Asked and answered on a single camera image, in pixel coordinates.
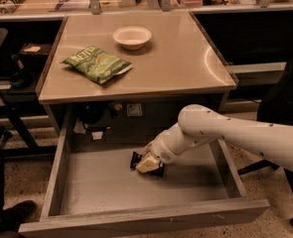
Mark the green kettle chips bag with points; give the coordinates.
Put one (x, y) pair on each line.
(97, 65)

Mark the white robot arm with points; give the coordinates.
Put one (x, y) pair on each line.
(198, 125)

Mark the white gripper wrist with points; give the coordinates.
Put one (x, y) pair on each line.
(161, 150)

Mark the white paper bowl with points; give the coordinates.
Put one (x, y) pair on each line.
(132, 38)

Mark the open grey wooden drawer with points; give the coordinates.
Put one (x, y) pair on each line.
(93, 193)

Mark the black rxbar chocolate wrapper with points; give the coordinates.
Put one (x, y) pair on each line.
(136, 159)

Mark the black shoe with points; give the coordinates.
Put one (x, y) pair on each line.
(14, 216)

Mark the black box under desk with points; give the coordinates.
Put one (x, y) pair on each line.
(34, 56)

